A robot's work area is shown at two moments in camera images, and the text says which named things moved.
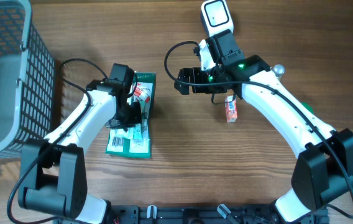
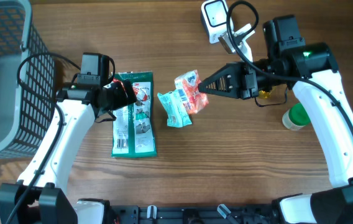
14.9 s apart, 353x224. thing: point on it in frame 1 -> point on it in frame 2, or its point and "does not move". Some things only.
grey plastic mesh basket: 16,79 does not move
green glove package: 136,141 does not move
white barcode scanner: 217,17 does not move
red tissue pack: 231,109 -> 188,83
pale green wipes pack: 140,132 -> 177,108
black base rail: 214,214 does not move
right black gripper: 194,73 -> 238,81
